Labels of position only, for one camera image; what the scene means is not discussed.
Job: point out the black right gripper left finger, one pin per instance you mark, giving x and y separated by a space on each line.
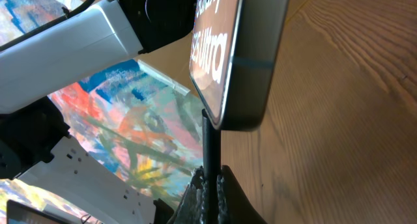
194 203

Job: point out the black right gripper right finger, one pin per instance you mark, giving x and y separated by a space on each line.
233 204

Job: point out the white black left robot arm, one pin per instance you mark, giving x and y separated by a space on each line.
82 42

